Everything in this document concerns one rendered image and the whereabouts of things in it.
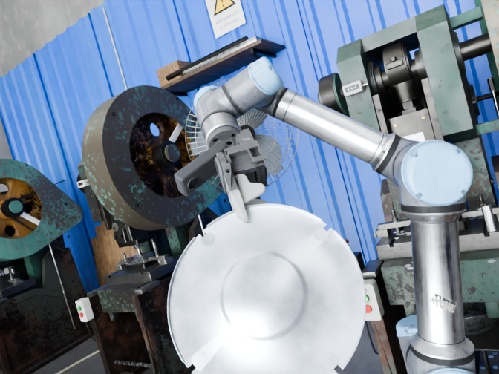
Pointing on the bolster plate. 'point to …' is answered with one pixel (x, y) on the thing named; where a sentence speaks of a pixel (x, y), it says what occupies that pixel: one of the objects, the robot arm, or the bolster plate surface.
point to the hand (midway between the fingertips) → (240, 220)
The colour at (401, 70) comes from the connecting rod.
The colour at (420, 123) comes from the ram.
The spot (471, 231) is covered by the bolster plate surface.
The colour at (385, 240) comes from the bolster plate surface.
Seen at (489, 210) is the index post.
